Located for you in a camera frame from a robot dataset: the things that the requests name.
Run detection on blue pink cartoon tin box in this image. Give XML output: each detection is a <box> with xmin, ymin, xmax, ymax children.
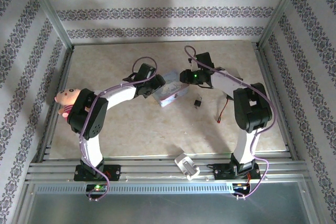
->
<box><xmin>151</xmin><ymin>70</ymin><xmax>189</xmax><ymax>108</ymax></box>

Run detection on pink plush doll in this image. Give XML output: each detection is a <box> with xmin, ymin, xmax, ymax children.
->
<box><xmin>54</xmin><ymin>88</ymin><xmax>81</xmax><ymax>118</ymax></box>

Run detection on small circuit board green light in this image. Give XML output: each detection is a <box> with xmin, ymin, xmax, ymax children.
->
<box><xmin>86</xmin><ymin>183</ymin><xmax>109</xmax><ymax>193</ymax></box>

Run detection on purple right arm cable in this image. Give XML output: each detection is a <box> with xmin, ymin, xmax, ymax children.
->
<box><xmin>183</xmin><ymin>45</ymin><xmax>276</xmax><ymax>201</ymax></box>

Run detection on red black wire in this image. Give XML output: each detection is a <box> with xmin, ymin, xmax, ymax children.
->
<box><xmin>216</xmin><ymin>94</ymin><xmax>235</xmax><ymax>124</ymax></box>

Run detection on aluminium side rail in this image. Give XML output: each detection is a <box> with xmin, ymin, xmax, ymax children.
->
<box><xmin>36</xmin><ymin>48</ymin><xmax>75</xmax><ymax>162</ymax></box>
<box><xmin>253</xmin><ymin>42</ymin><xmax>299</xmax><ymax>161</ymax></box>

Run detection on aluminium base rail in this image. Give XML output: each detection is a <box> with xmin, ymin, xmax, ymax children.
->
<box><xmin>25</xmin><ymin>152</ymin><xmax>308</xmax><ymax>184</ymax></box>

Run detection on white plastic bracket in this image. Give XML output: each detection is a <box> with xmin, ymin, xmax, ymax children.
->
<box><xmin>174</xmin><ymin>152</ymin><xmax>201</xmax><ymax>180</ymax></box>

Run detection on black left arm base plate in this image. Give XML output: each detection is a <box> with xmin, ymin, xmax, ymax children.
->
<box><xmin>73</xmin><ymin>164</ymin><xmax>121</xmax><ymax>182</ymax></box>

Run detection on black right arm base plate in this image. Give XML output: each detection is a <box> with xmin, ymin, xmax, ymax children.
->
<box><xmin>214</xmin><ymin>163</ymin><xmax>260</xmax><ymax>182</ymax></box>

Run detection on aluminium frame post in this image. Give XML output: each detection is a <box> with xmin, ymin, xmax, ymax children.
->
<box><xmin>258</xmin><ymin>0</ymin><xmax>307</xmax><ymax>49</ymax></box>
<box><xmin>23</xmin><ymin>0</ymin><xmax>75</xmax><ymax>50</ymax></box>

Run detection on grey slotted cable duct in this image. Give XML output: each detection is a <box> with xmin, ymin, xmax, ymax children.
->
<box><xmin>34</xmin><ymin>183</ymin><xmax>237</xmax><ymax>195</ymax></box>

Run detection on small circuit board orange wires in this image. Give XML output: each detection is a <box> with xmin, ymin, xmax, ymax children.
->
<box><xmin>232</xmin><ymin>182</ymin><xmax>251</xmax><ymax>191</ymax></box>

